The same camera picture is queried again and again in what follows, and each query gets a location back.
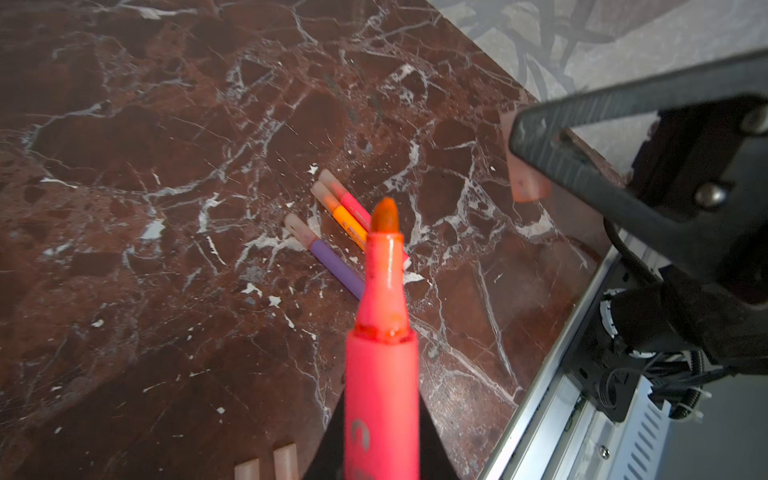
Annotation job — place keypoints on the orange marker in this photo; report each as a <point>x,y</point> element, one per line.
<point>351,226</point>

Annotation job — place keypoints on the pink marker group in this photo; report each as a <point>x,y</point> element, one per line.
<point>381,405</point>

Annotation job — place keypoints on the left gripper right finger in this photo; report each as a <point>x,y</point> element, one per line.
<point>434,461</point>

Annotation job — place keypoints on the purple marker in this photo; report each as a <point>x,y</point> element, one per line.
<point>336,266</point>

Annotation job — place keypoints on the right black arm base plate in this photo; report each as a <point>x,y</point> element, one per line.
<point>608,371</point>

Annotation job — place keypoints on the aluminium frame rail front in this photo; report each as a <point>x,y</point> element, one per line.
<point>559,432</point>

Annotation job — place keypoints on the translucent pen cap three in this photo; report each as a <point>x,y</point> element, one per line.
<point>325,196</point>

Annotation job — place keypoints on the translucent pen cap six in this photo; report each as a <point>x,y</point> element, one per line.
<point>331,182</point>

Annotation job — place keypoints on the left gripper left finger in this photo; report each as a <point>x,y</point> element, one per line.
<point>328,461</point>

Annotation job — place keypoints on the translucent pen cap five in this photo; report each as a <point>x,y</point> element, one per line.
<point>527,184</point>

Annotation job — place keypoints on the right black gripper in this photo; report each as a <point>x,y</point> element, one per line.
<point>679,160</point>

